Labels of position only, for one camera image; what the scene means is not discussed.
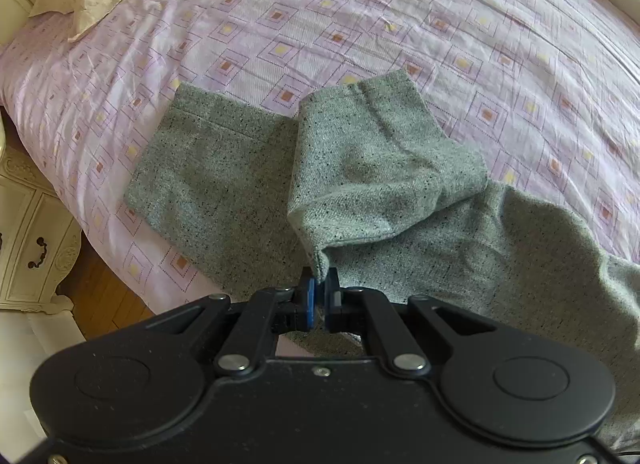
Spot grey speckled pants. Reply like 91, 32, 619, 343
123, 69, 640, 456

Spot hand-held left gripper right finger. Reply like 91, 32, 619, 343
324, 267, 497, 378

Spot pink patterned bed sheet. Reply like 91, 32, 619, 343
0, 0, 640, 315

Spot cream carved nightstand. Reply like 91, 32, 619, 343
0, 148, 83, 316

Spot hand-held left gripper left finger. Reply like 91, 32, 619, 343
144, 267, 317, 378

